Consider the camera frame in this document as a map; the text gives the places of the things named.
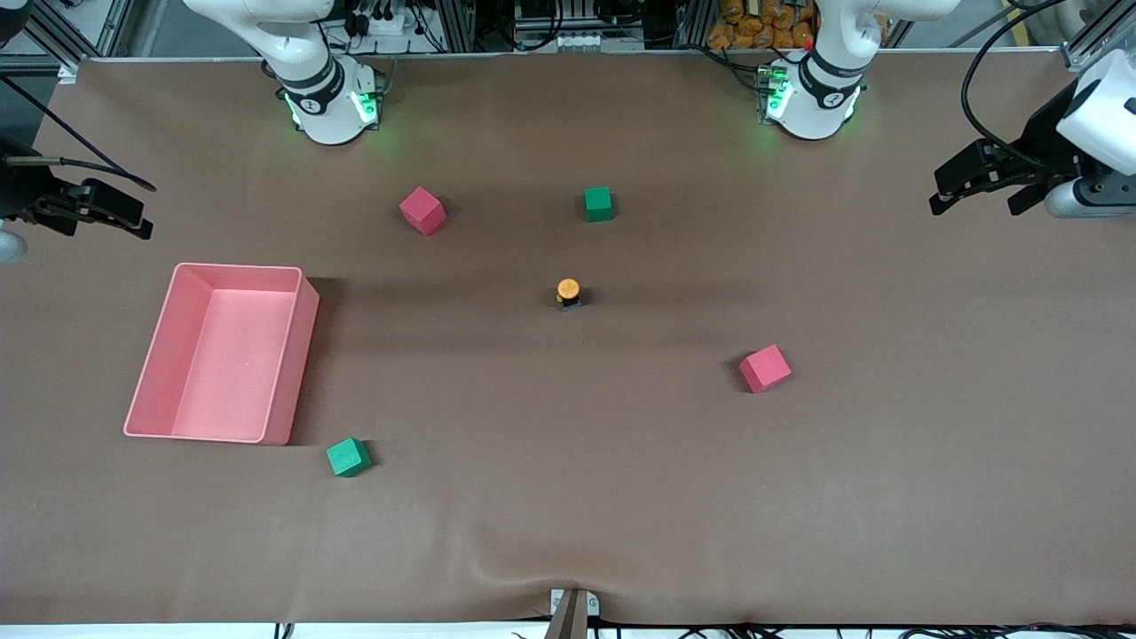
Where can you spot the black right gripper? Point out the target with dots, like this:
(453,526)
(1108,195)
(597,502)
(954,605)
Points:
(19,191)

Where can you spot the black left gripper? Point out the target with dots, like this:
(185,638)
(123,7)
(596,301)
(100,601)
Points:
(1044,135)

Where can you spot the pink plastic bin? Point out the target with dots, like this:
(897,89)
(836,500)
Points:
(222,382)

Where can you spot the pile of orange items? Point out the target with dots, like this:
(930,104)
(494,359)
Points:
(763,27)

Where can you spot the pink foam cube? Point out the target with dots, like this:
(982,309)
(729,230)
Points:
(422,210)
(764,368)

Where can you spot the white power strip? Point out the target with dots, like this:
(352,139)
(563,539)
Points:
(383,22)

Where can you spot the green foam cube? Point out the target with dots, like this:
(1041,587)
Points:
(597,204)
(348,457)

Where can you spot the white terminal strip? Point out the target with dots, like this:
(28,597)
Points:
(581,41)

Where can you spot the black electronics box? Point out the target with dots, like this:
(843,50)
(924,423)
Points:
(568,13)

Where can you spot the large table cover mat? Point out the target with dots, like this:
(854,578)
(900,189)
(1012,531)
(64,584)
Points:
(568,461)

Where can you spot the brown flat bar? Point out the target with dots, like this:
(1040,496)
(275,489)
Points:
(568,621)

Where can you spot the aluminium frame profile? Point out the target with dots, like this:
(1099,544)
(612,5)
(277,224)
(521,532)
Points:
(694,22)
(1100,40)
(55,40)
(457,22)

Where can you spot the grey metal table bracket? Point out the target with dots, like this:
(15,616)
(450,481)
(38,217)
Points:
(593,603)

